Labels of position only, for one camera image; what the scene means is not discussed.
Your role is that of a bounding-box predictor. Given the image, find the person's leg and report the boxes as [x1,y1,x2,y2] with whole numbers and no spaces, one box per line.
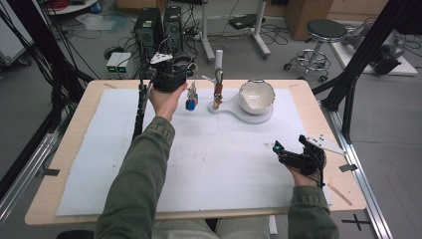
[153,219,214,239]
[213,216,270,239]

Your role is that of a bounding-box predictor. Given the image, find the round white table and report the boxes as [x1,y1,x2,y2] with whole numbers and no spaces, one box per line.
[43,0,101,16]

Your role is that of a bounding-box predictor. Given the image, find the white desk leg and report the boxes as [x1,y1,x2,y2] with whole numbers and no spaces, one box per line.
[198,0,217,64]
[250,0,272,60]

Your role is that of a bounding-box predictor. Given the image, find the flat black box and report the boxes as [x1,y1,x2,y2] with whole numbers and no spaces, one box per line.
[228,13,267,30]

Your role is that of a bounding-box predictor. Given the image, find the key bunch with coloured tags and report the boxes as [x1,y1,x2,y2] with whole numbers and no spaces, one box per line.
[184,79,200,113]

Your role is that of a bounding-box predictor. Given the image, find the aluminium rail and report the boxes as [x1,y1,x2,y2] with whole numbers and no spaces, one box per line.
[319,99,394,239]
[0,132,64,228]

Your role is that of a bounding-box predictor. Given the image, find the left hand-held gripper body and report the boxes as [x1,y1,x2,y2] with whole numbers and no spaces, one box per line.
[150,53,193,94]

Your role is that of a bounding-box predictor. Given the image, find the person's left hand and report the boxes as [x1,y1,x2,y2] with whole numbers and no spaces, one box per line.
[148,82,189,122]

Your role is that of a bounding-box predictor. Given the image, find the wooden table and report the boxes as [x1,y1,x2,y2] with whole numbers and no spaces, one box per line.
[24,79,367,227]

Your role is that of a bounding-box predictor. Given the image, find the clear plastic sheet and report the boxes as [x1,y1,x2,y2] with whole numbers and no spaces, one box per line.
[76,13,129,34]

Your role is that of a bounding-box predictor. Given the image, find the person's right leg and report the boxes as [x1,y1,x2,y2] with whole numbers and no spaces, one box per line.
[213,216,270,239]

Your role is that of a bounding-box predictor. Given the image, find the white foam mat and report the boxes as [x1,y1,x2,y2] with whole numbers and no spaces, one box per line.
[55,88,332,217]

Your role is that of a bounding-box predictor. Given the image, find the white platform board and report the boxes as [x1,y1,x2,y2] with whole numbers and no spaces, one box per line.
[329,39,419,78]

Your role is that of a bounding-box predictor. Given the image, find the black computer tower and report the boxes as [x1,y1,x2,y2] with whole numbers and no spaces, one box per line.
[133,7,165,66]
[163,4,184,54]

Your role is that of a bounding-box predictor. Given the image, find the cardboard box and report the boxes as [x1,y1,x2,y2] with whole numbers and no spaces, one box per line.
[284,0,334,42]

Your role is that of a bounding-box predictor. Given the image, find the person's left leg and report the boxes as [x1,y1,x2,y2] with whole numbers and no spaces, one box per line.
[153,219,214,239]

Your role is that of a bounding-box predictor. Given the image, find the white ceramic bowl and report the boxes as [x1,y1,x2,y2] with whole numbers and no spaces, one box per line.
[238,79,277,117]

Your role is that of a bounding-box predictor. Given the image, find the thin wooden stick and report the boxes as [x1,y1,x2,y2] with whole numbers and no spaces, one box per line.
[326,183,353,207]

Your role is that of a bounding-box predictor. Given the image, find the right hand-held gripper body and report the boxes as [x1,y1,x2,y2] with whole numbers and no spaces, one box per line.
[288,133,346,176]

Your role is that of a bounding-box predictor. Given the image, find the black metal frame post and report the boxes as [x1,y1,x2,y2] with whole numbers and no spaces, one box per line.
[312,0,422,144]
[0,0,96,200]

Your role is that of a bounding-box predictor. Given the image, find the person's right hand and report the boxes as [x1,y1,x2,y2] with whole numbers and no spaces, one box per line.
[287,165,321,188]

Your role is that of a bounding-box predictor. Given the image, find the white key stand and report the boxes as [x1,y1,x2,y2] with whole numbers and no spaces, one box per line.
[201,49,275,125]

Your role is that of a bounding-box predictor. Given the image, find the black round stool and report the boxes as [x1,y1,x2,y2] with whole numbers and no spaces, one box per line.
[283,18,347,84]

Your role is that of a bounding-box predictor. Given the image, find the olive strap brown keychain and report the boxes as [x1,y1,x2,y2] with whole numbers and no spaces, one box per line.
[213,68,225,111]

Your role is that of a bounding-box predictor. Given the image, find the black tape cross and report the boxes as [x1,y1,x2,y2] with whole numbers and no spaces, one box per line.
[341,213,371,232]

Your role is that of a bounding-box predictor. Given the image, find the white power supply unit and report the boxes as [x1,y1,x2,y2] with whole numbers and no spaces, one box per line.
[105,52,123,80]
[116,53,134,80]

